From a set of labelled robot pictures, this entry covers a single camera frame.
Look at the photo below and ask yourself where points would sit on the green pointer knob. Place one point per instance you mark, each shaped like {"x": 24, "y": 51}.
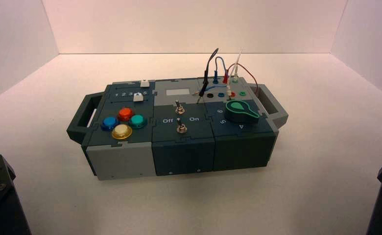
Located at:
{"x": 239, "y": 112}

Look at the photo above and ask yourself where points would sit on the small grey display window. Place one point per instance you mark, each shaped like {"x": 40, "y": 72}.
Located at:
{"x": 177, "y": 92}

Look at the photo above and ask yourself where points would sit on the black banana socket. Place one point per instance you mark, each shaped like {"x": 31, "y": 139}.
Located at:
{"x": 210, "y": 95}

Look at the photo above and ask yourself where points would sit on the blue banana socket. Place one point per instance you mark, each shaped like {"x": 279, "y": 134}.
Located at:
{"x": 221, "y": 95}

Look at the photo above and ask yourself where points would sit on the teal and grey task box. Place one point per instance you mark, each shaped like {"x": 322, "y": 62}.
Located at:
{"x": 181, "y": 155}

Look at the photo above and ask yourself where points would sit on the teal round push button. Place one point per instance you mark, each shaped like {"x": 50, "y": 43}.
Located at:
{"x": 137, "y": 121}

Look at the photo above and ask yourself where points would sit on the white slider cap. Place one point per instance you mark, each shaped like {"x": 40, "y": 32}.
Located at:
{"x": 144, "y": 83}
{"x": 138, "y": 97}

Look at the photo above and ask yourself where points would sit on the orange round push button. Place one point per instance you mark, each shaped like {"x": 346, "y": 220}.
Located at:
{"x": 125, "y": 113}

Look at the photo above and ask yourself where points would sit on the yellow round push button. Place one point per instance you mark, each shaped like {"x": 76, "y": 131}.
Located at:
{"x": 122, "y": 132}

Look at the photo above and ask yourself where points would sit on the blue round push button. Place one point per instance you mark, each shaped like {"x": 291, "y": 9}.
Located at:
{"x": 109, "y": 123}

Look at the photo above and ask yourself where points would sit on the metal toggle switch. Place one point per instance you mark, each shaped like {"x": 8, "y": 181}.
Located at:
{"x": 179, "y": 109}
{"x": 181, "y": 128}

